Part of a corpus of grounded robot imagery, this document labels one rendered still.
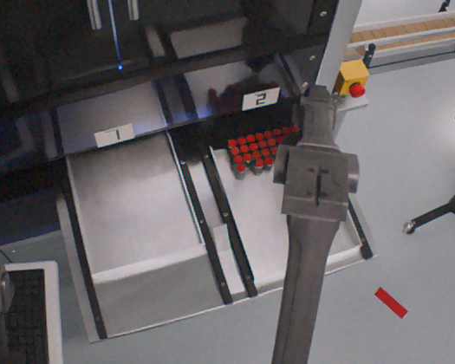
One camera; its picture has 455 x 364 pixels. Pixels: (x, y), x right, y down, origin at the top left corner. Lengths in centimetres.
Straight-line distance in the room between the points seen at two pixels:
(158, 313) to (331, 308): 109
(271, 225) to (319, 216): 65
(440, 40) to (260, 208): 77
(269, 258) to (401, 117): 153
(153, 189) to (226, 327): 92
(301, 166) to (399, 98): 206
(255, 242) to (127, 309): 32
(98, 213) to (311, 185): 74
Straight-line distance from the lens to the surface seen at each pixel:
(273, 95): 127
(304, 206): 62
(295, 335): 69
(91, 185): 133
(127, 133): 122
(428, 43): 165
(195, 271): 123
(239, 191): 130
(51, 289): 134
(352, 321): 218
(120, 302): 122
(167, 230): 126
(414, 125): 264
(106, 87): 107
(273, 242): 126
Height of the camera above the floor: 205
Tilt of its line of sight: 64 degrees down
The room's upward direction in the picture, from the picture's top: 6 degrees clockwise
